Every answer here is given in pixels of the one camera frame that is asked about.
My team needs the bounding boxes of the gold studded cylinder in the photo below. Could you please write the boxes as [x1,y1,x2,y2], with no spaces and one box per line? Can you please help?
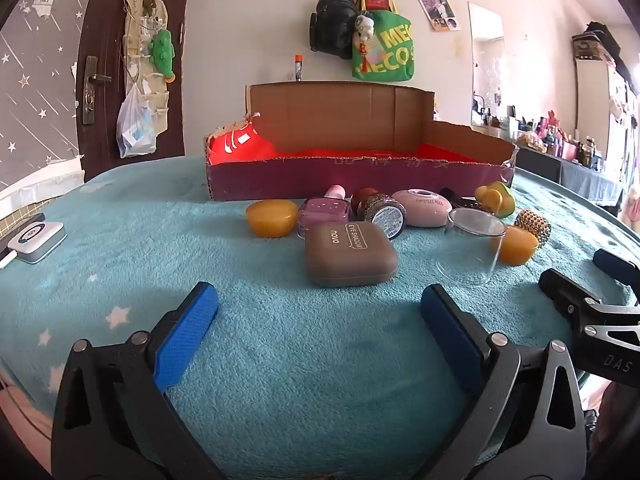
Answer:
[514,209,552,249]

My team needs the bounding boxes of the green plush toy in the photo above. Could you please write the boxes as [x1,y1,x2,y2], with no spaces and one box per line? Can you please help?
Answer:
[151,29,177,83]

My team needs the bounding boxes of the dark brown door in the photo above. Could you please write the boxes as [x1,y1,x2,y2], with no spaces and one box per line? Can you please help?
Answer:
[75,0,196,183]

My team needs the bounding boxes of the grey eyeshadow case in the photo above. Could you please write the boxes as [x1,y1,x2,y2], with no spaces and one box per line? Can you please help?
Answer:
[305,222,399,288]

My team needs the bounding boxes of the pink oval case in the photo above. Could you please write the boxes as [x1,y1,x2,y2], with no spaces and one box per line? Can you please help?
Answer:
[391,188,453,228]

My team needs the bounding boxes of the clear plastic cup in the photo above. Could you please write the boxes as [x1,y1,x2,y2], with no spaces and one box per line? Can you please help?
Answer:
[436,208,507,287]

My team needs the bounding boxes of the translucent plastic bag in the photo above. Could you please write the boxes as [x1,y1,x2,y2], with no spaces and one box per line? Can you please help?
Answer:
[116,82,157,159]

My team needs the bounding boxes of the green capybara toy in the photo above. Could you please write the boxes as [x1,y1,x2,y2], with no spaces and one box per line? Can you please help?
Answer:
[474,181,516,219]

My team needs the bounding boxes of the beige hanging organizer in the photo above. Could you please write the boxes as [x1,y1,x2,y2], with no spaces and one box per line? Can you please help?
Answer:
[122,0,173,136]

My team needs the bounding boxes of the black backpack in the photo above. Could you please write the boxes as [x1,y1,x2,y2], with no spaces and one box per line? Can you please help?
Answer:
[309,0,361,61]

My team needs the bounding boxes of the metal door handle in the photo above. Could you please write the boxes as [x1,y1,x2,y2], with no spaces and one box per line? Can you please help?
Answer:
[82,55,113,126]

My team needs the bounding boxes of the white plush keychain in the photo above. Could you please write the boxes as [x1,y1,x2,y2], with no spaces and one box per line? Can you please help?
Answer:
[354,12,377,45]

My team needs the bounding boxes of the green tote bag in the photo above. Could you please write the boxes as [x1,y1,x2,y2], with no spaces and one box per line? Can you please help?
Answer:
[351,0,416,82]

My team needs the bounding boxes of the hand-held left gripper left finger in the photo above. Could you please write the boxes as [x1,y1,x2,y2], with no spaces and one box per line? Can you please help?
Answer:
[51,281,226,480]

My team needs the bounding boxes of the white wardrobe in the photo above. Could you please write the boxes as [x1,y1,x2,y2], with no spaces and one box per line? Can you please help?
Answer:
[572,20,640,171]

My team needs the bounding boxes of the pink nail polish bottle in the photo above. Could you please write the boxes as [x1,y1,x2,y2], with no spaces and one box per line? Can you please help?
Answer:
[297,185,352,238]

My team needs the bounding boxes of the glitter nail polish bottle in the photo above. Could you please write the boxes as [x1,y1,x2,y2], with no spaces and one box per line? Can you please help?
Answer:
[351,187,407,241]

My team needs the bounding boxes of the wall photos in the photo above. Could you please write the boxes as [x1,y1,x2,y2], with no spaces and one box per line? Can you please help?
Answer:
[416,0,461,32]

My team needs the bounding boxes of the white charging case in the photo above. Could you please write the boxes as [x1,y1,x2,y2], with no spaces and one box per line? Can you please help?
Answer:
[7,220,67,264]

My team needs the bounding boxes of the cardboard box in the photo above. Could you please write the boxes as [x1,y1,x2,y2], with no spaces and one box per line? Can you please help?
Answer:
[204,82,518,202]

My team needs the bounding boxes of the orange round soap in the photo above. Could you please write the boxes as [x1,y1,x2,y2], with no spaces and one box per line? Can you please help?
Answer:
[492,225,540,267]

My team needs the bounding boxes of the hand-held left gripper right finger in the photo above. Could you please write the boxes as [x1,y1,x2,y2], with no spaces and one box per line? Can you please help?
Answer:
[420,283,588,480]

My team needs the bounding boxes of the cluttered side table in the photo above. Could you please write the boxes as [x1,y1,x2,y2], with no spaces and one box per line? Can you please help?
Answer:
[472,92,608,171]

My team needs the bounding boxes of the red plastic bag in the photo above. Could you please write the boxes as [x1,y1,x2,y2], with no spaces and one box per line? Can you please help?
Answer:
[207,120,501,166]

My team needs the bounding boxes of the black nail polish bottle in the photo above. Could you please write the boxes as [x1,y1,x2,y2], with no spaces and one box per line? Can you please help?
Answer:
[440,187,483,211]

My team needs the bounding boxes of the teal star blanket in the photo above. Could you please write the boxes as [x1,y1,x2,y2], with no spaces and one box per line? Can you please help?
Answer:
[0,152,640,480]

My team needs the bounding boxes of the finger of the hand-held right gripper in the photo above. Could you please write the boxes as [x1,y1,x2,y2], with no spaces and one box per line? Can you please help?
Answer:
[539,268,602,317]
[593,249,640,286]

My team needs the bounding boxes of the dark bags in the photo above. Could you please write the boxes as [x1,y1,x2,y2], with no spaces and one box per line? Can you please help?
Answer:
[572,21,626,61]

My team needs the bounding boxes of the wall mirror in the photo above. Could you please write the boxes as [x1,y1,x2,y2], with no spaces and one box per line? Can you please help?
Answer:
[467,1,506,128]

